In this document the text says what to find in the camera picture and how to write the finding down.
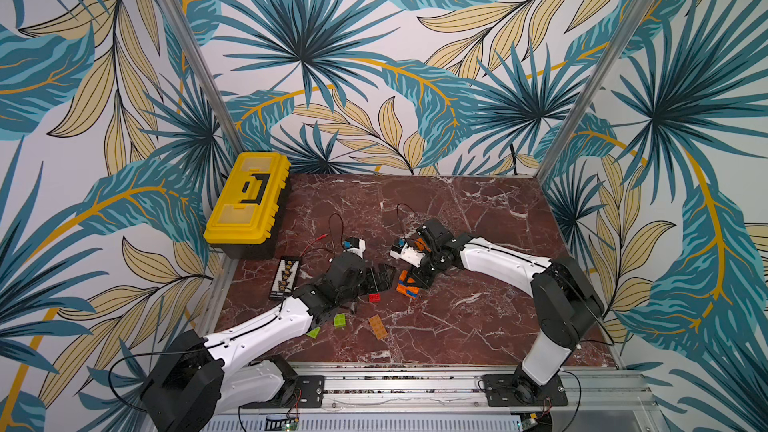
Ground lime green lego brick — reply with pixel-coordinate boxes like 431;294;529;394
307;327;321;339

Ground right aluminium corner post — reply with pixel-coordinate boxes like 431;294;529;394
535;0;654;185

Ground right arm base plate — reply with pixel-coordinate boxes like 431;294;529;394
480;374;569;408

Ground aluminium corner post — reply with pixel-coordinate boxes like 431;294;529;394
535;0;654;185
158;0;245;156

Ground left aluminium corner post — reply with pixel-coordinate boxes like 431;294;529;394
158;0;245;156

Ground amber transparent lego brick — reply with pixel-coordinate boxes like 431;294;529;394
368;315;388;340

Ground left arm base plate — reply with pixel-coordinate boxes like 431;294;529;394
261;375;326;409

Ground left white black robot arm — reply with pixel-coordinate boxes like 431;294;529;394
139;251;397;431

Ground yellow black toolbox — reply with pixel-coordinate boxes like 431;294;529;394
204;152;291;260

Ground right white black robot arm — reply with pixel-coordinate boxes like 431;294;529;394
390;219;605;391

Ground orange lego brick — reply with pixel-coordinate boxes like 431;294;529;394
397;284;420;299
397;271;417;287

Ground orange lego brick front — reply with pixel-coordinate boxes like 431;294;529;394
397;284;420;299

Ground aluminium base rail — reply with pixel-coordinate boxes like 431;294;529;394
215;362;669;431

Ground green square lego brick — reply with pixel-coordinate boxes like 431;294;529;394
333;313;346;328

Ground red banana plug cable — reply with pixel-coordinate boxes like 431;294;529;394
299;232;330;259

